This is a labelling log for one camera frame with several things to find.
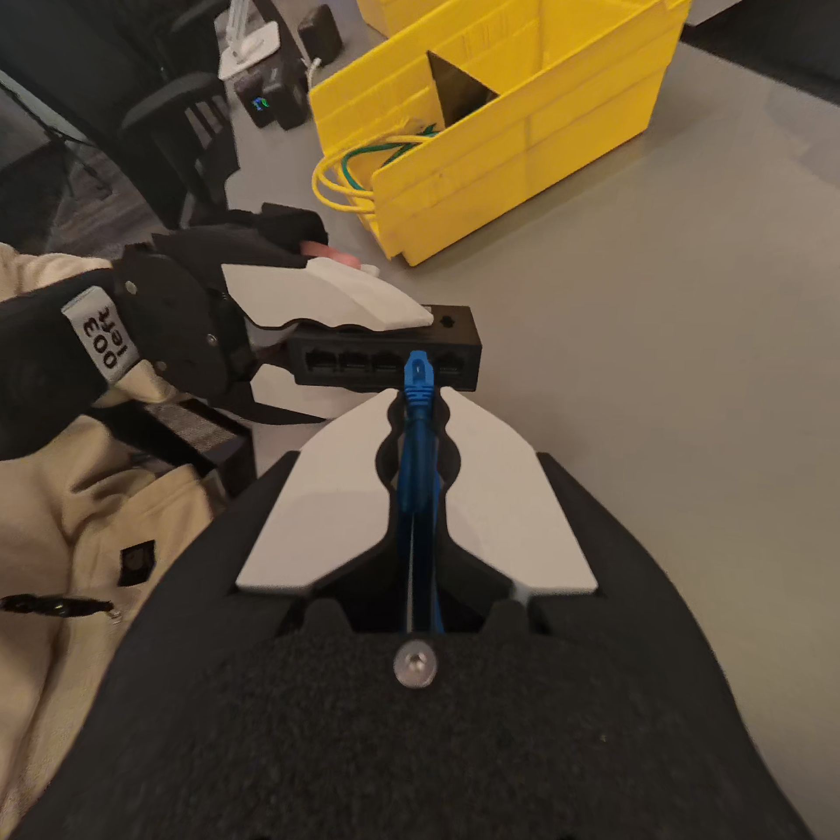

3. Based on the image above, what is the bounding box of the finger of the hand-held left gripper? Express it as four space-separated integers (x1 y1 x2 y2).
249 363 371 421
222 256 436 333

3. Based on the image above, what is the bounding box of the black network switch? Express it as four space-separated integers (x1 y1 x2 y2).
287 304 483 393

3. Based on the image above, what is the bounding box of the small black box with light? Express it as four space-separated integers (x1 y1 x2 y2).
235 72 286 130

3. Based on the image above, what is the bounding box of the person's left hand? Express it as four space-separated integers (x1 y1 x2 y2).
152 202 362 270

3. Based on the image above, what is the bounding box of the yellow plastic bin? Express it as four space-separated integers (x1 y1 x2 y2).
308 0 693 267

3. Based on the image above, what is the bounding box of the blue ethernet cable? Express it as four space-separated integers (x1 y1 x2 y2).
402 350 448 635

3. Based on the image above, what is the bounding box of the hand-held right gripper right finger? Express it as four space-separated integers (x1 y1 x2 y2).
438 387 601 598

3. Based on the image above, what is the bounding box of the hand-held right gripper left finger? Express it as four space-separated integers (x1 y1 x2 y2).
235 387 403 597

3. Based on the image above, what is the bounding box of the yellow ethernet cable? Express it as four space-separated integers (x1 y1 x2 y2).
311 133 442 215

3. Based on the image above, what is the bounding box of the green ethernet cable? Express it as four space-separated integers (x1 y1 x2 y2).
336 126 438 193

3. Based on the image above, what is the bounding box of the black office chair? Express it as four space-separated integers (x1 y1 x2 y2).
120 71 240 227

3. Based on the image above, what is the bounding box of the person's left forearm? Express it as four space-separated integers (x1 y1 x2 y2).
0 243 116 303

